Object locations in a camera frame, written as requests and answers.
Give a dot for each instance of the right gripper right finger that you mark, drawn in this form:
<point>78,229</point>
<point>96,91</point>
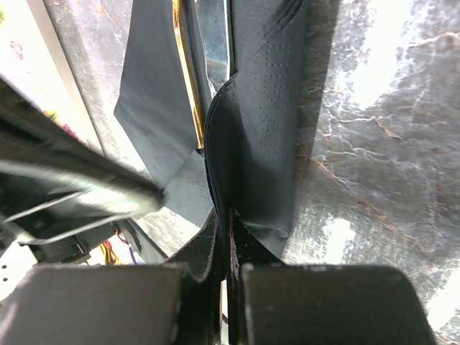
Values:
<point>271,302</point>

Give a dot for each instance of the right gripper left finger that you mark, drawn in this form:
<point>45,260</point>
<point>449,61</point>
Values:
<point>176,302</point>

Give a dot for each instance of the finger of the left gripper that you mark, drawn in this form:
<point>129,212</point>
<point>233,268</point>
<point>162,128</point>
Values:
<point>53,186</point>

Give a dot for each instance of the black paper napkin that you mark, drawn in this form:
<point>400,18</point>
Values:
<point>250,126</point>

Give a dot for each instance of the gold spoon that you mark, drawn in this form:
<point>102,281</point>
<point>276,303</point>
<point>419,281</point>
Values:
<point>186,64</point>

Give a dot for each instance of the silver table knife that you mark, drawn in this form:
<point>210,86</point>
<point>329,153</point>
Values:
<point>215,28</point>

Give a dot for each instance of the floral placemat tray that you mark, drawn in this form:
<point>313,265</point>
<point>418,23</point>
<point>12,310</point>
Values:
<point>33,61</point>

